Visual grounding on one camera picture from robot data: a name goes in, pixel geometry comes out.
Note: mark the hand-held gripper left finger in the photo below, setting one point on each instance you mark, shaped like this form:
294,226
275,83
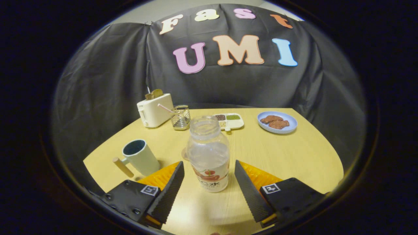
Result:
171,189

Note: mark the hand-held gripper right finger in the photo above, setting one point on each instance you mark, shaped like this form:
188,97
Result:
248,189

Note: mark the clear plastic juice bottle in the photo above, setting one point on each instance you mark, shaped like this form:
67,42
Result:
209,153

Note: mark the wooden table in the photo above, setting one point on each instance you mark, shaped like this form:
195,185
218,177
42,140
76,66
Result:
281,156

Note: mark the light blue plate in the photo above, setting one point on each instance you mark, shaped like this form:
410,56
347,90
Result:
277,129

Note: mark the white divided tray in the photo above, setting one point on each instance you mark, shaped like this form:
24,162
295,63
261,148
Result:
235,123

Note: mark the pile of pale beans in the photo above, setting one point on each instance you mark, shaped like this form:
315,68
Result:
223,124

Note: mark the brown cookie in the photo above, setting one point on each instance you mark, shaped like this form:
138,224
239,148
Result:
279,124
271,118

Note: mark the pile of green beans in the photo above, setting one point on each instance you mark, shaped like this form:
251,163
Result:
233,117

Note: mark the pile of dark red beans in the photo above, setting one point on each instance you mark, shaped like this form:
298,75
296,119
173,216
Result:
220,117

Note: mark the white toaster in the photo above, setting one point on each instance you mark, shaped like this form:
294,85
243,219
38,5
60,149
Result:
155,112

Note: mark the toast slice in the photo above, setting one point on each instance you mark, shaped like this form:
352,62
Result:
149,96
157,93

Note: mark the black backdrop cloth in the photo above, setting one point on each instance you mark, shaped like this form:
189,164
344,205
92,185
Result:
228,85

